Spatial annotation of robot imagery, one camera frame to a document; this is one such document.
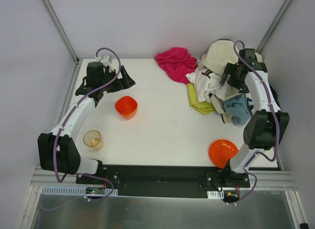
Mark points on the orange plastic plate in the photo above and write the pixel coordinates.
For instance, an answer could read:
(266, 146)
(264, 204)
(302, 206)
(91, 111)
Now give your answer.
(221, 151)

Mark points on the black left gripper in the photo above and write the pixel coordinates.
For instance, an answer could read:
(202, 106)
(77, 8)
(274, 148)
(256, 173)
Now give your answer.
(117, 81)

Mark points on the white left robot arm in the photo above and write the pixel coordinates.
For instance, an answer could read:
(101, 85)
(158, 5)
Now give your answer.
(57, 149)

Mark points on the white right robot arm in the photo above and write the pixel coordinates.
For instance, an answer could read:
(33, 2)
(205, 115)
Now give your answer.
(265, 129)

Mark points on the transparent amber plastic cup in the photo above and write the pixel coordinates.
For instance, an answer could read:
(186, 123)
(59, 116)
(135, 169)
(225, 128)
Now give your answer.
(93, 139)

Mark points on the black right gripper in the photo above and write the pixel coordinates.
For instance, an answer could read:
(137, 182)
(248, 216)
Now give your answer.
(231, 73)

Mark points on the white cloth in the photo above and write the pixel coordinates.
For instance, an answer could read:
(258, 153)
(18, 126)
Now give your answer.
(208, 88)

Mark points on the light blue cloth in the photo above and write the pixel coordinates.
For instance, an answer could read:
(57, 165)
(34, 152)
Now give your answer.
(237, 107)

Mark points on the orange plastic bowl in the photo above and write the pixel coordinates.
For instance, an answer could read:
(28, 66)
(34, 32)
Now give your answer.
(126, 107)

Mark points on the right aluminium frame post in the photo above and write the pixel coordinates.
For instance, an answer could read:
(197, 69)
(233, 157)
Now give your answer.
(274, 24)

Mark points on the yellow-green cloth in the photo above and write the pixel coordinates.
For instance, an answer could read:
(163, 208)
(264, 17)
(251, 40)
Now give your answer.
(203, 107)

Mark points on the cream canvas tote bag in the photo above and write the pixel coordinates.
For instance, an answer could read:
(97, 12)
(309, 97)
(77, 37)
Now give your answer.
(219, 54)

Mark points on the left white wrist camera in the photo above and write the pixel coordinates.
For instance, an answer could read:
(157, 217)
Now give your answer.
(106, 60)

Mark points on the left aluminium frame post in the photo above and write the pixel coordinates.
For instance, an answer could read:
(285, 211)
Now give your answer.
(60, 30)

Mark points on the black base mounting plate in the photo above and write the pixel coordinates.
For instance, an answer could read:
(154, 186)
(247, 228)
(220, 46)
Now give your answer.
(166, 181)

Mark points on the magenta pink cloth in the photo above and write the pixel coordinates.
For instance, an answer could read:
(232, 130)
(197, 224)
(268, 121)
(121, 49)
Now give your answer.
(177, 63)

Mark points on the black printed t-shirt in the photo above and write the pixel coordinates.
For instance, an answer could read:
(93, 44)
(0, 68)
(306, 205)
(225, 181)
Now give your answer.
(250, 102)

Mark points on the aluminium frame post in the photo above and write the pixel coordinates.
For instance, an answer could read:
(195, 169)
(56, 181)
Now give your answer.
(60, 30)
(274, 24)

